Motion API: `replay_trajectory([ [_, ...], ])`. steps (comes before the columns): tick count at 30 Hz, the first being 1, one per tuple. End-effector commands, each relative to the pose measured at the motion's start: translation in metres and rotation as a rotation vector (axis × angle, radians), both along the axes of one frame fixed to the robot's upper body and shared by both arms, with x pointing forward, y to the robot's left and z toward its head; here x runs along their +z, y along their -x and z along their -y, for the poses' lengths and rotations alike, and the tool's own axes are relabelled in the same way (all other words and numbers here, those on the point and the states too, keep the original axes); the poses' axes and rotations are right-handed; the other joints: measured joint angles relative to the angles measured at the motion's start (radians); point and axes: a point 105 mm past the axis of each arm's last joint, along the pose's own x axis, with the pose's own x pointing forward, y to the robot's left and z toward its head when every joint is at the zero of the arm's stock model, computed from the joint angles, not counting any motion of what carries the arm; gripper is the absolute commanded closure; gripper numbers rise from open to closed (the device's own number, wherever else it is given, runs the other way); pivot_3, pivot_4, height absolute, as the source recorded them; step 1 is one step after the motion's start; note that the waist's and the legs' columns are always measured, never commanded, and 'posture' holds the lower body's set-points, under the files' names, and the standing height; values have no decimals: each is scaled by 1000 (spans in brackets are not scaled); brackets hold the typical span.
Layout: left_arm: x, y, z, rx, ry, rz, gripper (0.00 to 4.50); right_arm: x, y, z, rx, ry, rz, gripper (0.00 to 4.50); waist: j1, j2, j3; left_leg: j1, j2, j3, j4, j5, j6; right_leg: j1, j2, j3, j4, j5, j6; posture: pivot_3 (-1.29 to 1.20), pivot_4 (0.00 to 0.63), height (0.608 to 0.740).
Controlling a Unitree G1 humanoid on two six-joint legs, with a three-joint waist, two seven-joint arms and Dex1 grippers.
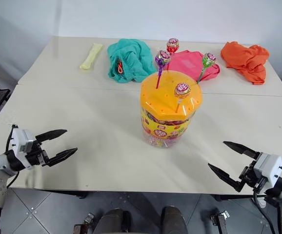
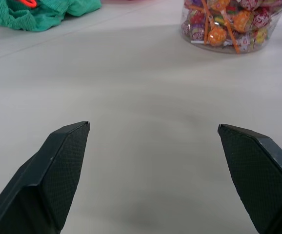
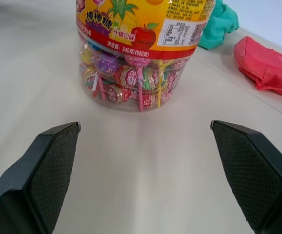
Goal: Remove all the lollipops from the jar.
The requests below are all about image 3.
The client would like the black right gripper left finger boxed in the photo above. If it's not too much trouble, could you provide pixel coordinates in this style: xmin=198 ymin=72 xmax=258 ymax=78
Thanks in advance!
xmin=0 ymin=121 xmax=81 ymax=234

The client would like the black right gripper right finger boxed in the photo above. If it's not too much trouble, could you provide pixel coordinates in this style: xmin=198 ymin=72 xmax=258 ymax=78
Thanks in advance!
xmin=210 ymin=119 xmax=282 ymax=234

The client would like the purple wrapped lollipop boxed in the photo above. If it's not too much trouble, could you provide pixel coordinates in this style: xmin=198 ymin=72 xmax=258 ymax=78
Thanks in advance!
xmin=95 ymin=53 xmax=120 ymax=100

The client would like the red wrapped lollipop pink stick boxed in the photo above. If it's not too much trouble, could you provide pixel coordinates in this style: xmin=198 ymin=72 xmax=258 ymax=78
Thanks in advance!
xmin=118 ymin=67 xmax=143 ymax=112

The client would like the green wrapped lollipop yellow stick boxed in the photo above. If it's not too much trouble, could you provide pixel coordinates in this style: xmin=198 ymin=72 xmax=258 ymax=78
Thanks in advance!
xmin=141 ymin=68 xmax=163 ymax=108

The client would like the clear plastic lollipop jar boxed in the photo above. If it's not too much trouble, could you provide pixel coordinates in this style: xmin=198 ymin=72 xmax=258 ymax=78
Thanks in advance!
xmin=74 ymin=0 xmax=209 ymax=112

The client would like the red cloth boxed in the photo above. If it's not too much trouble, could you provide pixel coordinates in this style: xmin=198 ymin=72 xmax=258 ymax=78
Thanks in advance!
xmin=233 ymin=36 xmax=282 ymax=102

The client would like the teal cloth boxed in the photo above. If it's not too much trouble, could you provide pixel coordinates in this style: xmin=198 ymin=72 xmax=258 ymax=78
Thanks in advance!
xmin=198 ymin=0 xmax=240 ymax=51

